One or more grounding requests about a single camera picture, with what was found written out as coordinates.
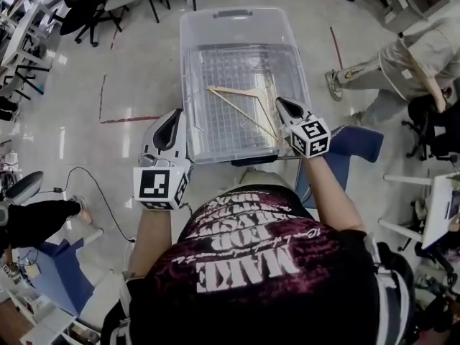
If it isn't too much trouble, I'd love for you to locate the black floor cable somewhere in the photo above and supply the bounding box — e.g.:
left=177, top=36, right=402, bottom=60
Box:
left=52, top=165, right=137, bottom=244

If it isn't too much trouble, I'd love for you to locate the wooden clothes hanger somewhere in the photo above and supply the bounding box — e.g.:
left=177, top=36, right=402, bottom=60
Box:
left=205, top=84, right=285, bottom=145

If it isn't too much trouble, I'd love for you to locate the grey rounded chair back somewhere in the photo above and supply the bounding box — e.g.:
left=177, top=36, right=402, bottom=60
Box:
left=4, top=170, right=45, bottom=206

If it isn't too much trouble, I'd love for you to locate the black mesh office chair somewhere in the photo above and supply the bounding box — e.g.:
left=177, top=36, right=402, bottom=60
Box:
left=402, top=93, right=460, bottom=162

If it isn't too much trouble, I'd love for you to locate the white desk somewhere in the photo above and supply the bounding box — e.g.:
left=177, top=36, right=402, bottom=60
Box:
left=0, top=1, right=55, bottom=102

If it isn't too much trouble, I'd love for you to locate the person's khaki trouser leg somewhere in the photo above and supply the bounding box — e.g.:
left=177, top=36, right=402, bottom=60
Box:
left=238, top=167, right=289, bottom=190

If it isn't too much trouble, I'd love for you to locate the person's right forearm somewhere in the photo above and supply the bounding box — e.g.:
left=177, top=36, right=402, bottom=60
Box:
left=300, top=154, right=368, bottom=236

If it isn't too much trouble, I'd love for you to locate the short red floor tape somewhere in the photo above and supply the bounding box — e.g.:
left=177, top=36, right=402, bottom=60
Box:
left=329, top=26, right=344, bottom=68

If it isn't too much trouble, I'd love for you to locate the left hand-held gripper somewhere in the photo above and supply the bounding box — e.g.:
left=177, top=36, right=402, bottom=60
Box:
left=132, top=108, right=192, bottom=212

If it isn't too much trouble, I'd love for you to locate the white side table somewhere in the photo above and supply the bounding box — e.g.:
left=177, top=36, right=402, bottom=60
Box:
left=378, top=172, right=460, bottom=250

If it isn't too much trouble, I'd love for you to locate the person's left forearm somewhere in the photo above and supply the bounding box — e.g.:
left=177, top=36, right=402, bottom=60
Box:
left=128, top=206, right=190, bottom=280

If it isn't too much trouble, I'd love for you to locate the blue chair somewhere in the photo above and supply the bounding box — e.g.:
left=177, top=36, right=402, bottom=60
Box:
left=294, top=124, right=385, bottom=210

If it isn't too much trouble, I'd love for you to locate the long red floor tape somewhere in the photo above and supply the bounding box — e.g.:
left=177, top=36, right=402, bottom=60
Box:
left=98, top=73, right=161, bottom=125

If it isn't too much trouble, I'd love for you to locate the clear plastic storage bin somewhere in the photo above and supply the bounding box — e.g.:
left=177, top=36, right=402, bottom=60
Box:
left=179, top=6, right=312, bottom=167

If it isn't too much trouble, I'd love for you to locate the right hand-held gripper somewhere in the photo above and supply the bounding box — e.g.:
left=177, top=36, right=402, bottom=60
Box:
left=275, top=96, right=332, bottom=158

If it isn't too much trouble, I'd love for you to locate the white shelf rack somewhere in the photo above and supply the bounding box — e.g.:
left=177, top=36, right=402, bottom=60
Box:
left=0, top=288, right=102, bottom=345

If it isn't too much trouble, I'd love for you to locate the person's dark printed shirt torso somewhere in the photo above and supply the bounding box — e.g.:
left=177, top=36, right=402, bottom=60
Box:
left=101, top=184, right=418, bottom=345

